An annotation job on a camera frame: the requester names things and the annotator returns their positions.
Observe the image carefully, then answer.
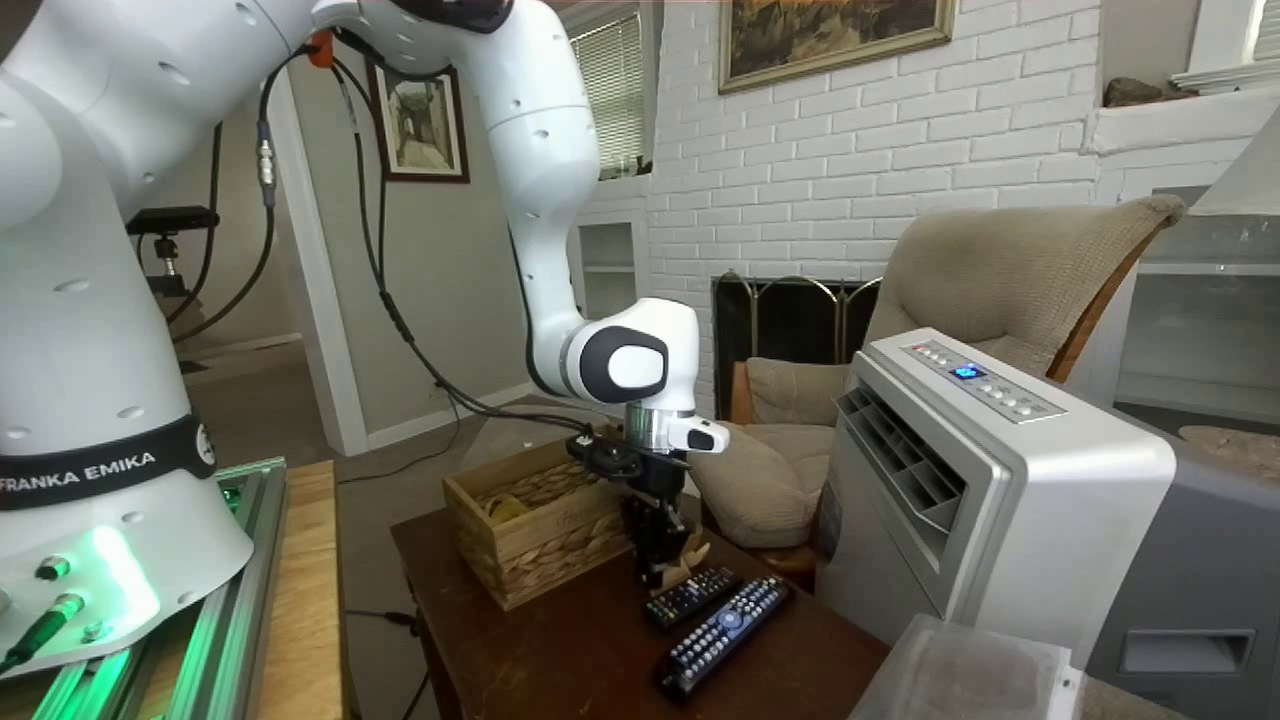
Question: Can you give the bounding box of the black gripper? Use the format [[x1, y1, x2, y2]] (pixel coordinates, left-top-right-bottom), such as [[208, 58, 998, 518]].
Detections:
[[570, 434, 690, 584]]

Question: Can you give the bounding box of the tan wooden block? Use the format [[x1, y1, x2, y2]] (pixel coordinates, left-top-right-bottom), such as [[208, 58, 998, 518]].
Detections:
[[657, 546, 707, 586]]

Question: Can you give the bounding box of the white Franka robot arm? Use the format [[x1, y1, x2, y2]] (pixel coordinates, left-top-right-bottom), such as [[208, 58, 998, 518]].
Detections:
[[0, 0, 729, 676]]

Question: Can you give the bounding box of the small black remote control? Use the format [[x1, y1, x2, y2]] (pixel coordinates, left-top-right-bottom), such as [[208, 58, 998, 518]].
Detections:
[[646, 568, 738, 633]]

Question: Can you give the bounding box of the large black remote control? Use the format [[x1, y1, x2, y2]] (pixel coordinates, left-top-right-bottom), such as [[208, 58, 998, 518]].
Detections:
[[657, 575, 791, 704]]

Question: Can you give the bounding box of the dark wooden side table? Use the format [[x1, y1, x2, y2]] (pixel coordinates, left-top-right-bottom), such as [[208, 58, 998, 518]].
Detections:
[[391, 513, 890, 720]]

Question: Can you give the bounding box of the woven wicker basket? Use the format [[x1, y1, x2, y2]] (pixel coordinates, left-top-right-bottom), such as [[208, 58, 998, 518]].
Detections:
[[445, 442, 631, 610]]

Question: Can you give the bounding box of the black brass fireplace screen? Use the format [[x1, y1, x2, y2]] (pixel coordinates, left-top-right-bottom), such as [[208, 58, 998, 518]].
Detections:
[[714, 271, 878, 412]]

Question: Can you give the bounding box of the white portable air conditioner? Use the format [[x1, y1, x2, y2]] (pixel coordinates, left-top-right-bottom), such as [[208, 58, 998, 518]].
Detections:
[[818, 361, 1178, 663]]

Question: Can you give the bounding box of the clear plastic container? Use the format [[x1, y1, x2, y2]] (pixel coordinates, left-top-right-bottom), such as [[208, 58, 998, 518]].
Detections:
[[847, 617, 1079, 720]]

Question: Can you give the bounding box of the light wooden robot table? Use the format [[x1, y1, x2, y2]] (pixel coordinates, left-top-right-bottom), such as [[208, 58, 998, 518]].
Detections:
[[247, 461, 348, 720]]

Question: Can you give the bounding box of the beige glider armchair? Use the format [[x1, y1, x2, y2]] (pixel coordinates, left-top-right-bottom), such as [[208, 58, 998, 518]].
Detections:
[[693, 194, 1183, 562]]

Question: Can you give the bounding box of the framed landscape painting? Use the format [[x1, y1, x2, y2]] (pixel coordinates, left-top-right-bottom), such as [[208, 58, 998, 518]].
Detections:
[[715, 0, 957, 93]]

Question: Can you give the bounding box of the grey storage bin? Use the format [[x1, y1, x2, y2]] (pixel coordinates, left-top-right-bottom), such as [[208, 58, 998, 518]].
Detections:
[[1090, 441, 1280, 720]]

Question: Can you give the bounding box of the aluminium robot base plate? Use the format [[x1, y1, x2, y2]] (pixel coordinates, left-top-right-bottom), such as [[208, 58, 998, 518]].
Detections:
[[6, 461, 290, 720]]

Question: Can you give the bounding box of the framed picture dark frame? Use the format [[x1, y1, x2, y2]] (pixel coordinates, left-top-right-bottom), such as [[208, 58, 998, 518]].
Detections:
[[372, 67, 467, 182]]

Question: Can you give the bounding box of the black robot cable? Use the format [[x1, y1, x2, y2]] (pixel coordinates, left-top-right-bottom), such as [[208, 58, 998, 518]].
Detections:
[[164, 36, 603, 434]]

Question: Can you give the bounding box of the black camera stand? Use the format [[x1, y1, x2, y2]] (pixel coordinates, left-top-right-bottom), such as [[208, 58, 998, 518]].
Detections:
[[124, 203, 220, 295]]

